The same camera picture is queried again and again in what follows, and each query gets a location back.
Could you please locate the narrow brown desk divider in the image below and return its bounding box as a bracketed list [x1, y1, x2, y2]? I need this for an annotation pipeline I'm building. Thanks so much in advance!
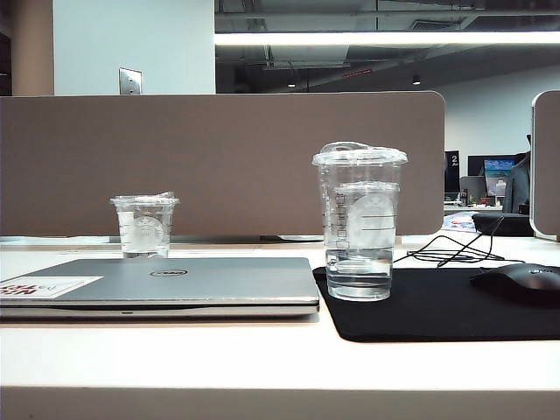
[529, 90, 560, 243]

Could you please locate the black pouch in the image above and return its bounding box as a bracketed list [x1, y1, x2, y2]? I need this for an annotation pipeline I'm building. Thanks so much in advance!
[471, 212, 533, 237]

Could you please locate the wide brown desk divider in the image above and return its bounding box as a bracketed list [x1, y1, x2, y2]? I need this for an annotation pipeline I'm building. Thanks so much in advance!
[0, 90, 447, 238]

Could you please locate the silver Dell laptop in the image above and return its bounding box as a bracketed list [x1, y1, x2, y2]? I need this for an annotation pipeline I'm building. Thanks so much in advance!
[0, 256, 321, 319]

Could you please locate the black mouse pad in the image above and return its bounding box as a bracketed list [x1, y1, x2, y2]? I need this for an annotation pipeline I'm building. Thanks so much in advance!
[312, 265, 560, 344]

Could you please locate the metal wall plate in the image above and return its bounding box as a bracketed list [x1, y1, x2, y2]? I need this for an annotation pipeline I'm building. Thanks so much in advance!
[118, 66, 144, 95]

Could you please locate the black sign with numeral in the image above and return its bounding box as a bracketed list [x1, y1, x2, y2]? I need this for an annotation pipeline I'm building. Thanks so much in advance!
[444, 150, 461, 194]

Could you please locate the black computer mouse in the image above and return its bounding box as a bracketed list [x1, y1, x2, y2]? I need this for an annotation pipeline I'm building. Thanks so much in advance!
[469, 262, 560, 303]

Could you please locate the tall clear plastic cup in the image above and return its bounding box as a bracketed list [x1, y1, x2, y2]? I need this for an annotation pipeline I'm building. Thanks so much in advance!
[311, 140, 409, 302]

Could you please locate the black mouse cable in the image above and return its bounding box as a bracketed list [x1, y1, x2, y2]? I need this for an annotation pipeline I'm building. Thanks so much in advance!
[391, 214, 526, 270]

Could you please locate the short clear plastic cup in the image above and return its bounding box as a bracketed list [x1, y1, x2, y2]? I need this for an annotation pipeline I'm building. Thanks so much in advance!
[109, 191, 181, 259]

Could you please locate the white red laptop sticker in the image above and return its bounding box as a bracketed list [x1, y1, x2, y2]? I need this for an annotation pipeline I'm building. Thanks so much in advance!
[0, 275, 105, 300]

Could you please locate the grey office chair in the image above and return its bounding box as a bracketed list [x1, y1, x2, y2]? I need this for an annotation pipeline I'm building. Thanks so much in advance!
[501, 152, 533, 215]

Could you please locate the medium clear plastic cup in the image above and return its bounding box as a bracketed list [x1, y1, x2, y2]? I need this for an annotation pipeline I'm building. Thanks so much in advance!
[334, 180, 402, 266]

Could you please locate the lit background monitor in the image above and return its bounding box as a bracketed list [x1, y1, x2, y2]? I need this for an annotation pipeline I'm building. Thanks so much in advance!
[483, 157, 517, 198]

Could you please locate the colourful magazine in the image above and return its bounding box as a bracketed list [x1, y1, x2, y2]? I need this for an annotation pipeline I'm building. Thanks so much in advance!
[443, 213, 477, 232]

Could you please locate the metal ceiling duct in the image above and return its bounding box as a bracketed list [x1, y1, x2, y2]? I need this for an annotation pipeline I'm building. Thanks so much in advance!
[261, 43, 352, 70]

